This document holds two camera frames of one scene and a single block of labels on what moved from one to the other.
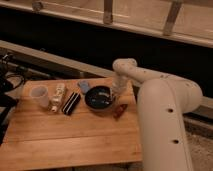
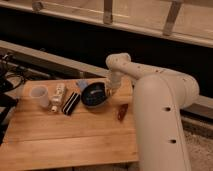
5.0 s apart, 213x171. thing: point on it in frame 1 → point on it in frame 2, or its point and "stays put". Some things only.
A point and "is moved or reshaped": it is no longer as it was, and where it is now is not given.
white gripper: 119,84 → 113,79
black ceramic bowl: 99,98 is moved or reshaped
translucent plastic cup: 41,93 stays put
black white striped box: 71,103 stays put
